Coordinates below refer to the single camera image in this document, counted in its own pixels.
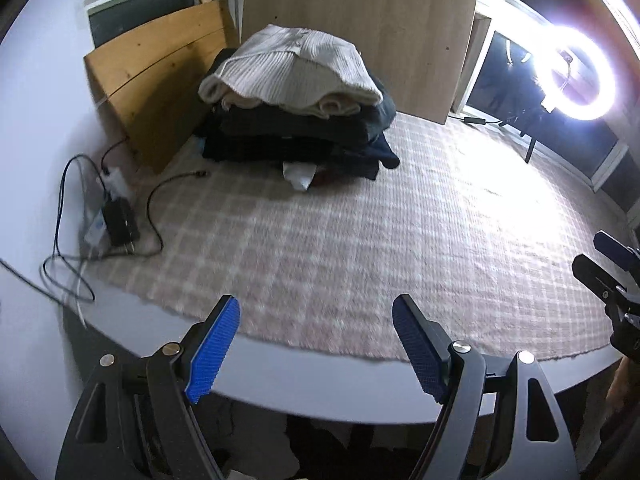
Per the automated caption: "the dark folded jacket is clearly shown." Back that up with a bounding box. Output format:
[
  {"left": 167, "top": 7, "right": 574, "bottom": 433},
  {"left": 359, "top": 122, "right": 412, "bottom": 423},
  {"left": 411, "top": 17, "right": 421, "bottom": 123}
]
[{"left": 201, "top": 48, "right": 397, "bottom": 138}]

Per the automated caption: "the white ring light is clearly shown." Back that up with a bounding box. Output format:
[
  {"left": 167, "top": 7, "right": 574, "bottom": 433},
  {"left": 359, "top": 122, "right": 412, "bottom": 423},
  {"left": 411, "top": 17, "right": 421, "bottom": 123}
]
[{"left": 533, "top": 25, "right": 617, "bottom": 122}]

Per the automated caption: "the large light wooden board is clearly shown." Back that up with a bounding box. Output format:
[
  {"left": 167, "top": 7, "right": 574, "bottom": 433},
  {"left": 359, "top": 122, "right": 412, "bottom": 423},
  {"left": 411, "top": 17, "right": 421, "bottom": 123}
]
[{"left": 243, "top": 0, "right": 476, "bottom": 124}]

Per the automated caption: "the pink plaid table cloth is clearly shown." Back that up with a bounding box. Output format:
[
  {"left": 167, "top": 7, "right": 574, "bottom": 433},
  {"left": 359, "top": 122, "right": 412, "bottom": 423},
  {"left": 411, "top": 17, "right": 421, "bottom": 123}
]
[{"left": 89, "top": 114, "right": 628, "bottom": 360}]

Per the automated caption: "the orange pine wooden board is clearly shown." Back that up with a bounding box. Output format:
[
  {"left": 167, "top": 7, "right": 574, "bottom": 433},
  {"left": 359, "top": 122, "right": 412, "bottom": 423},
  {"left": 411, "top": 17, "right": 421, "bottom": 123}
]
[{"left": 85, "top": 0, "right": 238, "bottom": 174}]

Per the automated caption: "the black inline cable switch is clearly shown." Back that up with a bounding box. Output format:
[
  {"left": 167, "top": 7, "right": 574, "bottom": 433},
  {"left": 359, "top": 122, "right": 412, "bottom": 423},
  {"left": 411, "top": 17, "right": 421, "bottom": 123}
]
[{"left": 462, "top": 117, "right": 487, "bottom": 125}]

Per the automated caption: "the white folded cloth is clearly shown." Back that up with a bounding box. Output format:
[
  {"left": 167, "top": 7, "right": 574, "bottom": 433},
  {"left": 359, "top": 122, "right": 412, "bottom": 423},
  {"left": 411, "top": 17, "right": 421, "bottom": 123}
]
[{"left": 282, "top": 162, "right": 318, "bottom": 192}]

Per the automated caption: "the stack of dark folded clothes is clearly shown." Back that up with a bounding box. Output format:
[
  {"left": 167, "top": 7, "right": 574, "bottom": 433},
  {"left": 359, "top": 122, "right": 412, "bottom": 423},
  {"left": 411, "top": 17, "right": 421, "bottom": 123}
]
[{"left": 193, "top": 105, "right": 400, "bottom": 180}]

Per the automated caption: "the black power adapter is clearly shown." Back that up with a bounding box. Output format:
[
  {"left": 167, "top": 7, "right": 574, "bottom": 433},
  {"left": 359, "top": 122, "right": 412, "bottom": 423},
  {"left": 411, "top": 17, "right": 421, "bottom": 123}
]
[{"left": 102, "top": 197, "right": 140, "bottom": 247}]

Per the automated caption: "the cream knit cardigan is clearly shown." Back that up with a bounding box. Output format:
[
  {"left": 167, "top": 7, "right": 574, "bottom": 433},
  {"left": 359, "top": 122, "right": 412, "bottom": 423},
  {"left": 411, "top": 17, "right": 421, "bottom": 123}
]
[{"left": 198, "top": 24, "right": 383, "bottom": 119}]

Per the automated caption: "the person right hand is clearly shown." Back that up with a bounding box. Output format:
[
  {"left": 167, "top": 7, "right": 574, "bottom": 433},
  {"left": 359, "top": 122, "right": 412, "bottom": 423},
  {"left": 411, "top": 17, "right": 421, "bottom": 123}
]
[{"left": 606, "top": 358, "right": 630, "bottom": 412}]

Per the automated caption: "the black usb cable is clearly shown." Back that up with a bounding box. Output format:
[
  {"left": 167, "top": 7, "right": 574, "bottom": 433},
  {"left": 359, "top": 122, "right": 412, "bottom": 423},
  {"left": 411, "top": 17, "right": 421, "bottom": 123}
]
[{"left": 145, "top": 170, "right": 212, "bottom": 256}]

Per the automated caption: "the white power strip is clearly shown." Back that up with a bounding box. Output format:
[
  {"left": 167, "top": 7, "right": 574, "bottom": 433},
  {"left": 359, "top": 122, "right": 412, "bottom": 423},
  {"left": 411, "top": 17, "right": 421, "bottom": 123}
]
[{"left": 84, "top": 166, "right": 134, "bottom": 255}]

